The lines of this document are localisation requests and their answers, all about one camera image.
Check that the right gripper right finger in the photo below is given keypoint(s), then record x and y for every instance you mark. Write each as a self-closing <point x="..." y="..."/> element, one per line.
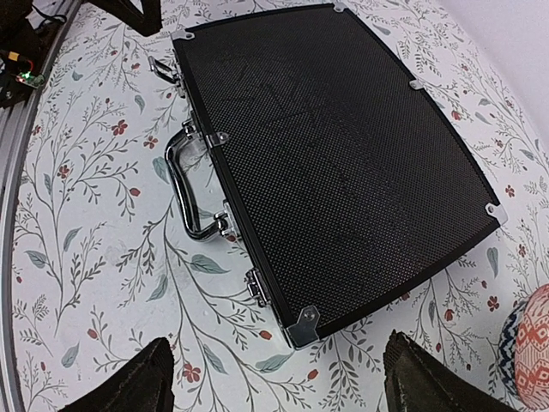
<point x="416" y="381"/>

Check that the black poker case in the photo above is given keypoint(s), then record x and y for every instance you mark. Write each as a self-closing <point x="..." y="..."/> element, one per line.
<point x="311" y="141"/>

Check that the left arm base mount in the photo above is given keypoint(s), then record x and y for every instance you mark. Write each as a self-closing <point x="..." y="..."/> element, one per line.
<point x="27" y="34"/>

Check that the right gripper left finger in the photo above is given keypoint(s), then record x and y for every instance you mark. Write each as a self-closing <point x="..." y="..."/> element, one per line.
<point x="144" y="383"/>

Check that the red patterned bowl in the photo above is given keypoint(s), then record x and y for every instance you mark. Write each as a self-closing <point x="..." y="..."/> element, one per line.
<point x="523" y="350"/>

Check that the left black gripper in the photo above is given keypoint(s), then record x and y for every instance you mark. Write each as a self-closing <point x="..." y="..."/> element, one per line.
<point x="146" y="22"/>

